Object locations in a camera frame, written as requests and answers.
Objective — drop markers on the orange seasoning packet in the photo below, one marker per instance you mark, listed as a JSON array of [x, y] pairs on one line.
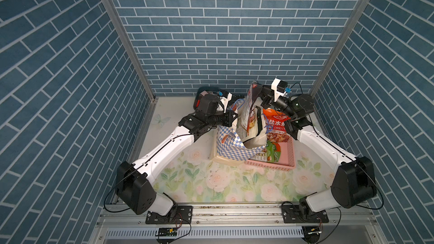
[[275, 125]]

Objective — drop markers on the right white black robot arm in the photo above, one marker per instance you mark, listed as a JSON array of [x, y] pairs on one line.
[[354, 180]]

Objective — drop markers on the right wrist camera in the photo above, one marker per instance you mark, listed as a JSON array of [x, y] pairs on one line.
[[280, 89]]

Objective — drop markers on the right circuit board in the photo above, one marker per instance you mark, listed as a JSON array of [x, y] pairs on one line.
[[311, 235]]

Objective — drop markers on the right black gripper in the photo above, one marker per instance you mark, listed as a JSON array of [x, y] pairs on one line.
[[269, 98]]

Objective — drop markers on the blue checkered paper bag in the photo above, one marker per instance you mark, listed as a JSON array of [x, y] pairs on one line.
[[235, 145]]

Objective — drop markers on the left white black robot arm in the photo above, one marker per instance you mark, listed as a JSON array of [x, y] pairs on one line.
[[134, 181]]

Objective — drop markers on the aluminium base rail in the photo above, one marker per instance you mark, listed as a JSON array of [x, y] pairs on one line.
[[264, 214]]

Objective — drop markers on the pink plastic basket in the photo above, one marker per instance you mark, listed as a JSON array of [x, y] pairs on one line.
[[286, 162]]

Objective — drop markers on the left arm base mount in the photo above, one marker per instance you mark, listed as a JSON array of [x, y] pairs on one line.
[[177, 215]]

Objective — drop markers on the green small sachet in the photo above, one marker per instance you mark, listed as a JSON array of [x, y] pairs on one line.
[[270, 154]]

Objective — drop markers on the green circuit board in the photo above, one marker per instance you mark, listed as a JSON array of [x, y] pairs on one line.
[[166, 232]]

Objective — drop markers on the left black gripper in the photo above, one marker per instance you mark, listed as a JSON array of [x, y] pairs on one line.
[[228, 120]]

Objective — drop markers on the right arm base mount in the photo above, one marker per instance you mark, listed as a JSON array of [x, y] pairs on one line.
[[296, 213]]

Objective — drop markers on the dark red fish seasoning packet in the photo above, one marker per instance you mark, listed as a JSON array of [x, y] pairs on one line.
[[247, 125]]

